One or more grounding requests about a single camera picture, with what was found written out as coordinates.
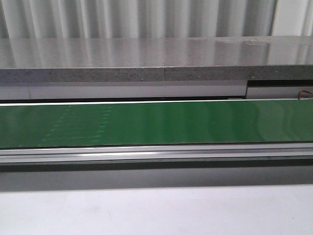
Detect green conveyor belt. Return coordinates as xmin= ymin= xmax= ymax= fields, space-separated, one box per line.
xmin=0 ymin=99 xmax=313 ymax=149

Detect aluminium conveyor frame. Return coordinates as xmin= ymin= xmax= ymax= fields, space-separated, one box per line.
xmin=0 ymin=142 xmax=313 ymax=172

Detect grey speckled stone counter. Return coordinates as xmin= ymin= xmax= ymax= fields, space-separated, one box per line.
xmin=0 ymin=36 xmax=313 ymax=83

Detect red black wire pair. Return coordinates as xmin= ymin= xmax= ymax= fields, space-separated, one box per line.
xmin=297 ymin=90 xmax=313 ymax=100

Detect white pleated curtain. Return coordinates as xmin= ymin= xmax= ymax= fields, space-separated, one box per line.
xmin=0 ymin=0 xmax=313 ymax=39

